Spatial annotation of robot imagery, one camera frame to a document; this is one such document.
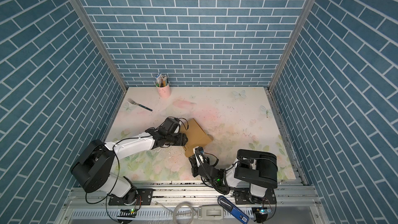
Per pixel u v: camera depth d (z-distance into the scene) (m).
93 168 0.44
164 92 1.10
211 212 0.68
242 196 0.72
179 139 0.80
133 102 1.12
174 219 0.69
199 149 0.73
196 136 0.89
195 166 0.73
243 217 0.66
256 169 0.47
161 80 1.05
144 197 0.74
